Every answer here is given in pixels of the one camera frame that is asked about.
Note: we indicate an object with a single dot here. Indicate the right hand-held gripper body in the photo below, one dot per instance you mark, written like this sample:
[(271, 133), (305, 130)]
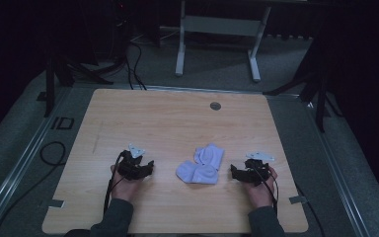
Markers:
[(255, 173)]

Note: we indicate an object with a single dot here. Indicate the metal floor rail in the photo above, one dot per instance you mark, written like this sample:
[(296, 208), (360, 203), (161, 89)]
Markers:
[(23, 154), (337, 177)]

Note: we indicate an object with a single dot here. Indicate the person's right hand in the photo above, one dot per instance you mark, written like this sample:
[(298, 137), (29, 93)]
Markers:
[(260, 194)]

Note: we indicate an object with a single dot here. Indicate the person's left hand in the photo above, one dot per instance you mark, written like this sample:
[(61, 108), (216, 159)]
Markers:
[(125, 189)]

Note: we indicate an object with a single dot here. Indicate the grey round table grommet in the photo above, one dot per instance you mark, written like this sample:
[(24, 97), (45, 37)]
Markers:
[(215, 106)]

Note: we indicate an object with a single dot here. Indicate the black tape marks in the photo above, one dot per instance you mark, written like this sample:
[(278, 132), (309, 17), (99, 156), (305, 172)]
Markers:
[(62, 123)]

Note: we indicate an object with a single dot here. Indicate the white desk frame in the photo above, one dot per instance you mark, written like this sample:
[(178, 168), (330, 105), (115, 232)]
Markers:
[(222, 24)]

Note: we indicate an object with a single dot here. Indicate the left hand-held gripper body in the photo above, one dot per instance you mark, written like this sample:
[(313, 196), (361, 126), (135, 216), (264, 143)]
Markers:
[(132, 168)]

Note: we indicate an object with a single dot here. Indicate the black tripod stand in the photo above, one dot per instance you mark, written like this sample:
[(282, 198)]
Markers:
[(50, 85), (320, 98)]

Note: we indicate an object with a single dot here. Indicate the white sock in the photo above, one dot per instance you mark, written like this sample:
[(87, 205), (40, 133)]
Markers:
[(195, 173), (209, 156)]

